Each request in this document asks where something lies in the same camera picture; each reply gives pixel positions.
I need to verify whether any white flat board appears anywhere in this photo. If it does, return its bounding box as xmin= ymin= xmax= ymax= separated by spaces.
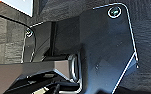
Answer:
xmin=2 ymin=0 xmax=36 ymax=18

